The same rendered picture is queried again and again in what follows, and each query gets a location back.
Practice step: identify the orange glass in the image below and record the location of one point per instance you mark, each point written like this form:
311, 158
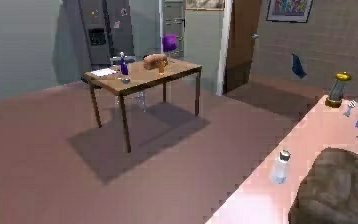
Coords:
161, 68

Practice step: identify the brown wooden table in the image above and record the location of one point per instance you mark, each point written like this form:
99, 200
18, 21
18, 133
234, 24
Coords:
143, 78

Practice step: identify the brown bread loaf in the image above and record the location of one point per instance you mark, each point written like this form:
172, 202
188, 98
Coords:
155, 61

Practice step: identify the small grey dish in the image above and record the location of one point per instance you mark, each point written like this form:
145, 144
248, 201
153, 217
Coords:
126, 80

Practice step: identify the blue bottle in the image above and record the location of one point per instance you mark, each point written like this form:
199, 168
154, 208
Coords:
123, 65

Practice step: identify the grey cabinet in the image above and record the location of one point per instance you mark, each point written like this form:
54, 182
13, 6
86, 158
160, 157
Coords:
173, 26

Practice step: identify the white paper sheet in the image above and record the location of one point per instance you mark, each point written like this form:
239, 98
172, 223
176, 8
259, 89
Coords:
103, 72

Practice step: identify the brown wooden door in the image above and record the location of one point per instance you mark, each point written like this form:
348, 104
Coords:
241, 43

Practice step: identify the brown framed picture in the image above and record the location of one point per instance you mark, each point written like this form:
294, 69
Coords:
205, 4

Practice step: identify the grey fridge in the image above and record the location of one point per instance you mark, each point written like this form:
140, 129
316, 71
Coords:
104, 30

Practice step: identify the clear salt shaker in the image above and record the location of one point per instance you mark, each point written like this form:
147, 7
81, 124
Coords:
280, 167

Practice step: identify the blue hanging cloth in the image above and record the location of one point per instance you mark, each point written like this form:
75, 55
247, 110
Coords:
298, 66

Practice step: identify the colourful framed picture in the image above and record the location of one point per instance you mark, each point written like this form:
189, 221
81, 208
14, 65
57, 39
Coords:
289, 10

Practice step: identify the gold pepper mill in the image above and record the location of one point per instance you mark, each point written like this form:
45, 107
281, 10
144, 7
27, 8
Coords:
337, 90

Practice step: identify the silver utensil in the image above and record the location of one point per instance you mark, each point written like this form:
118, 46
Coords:
349, 108

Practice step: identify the brown rough lump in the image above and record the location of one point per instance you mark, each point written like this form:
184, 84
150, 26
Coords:
337, 190

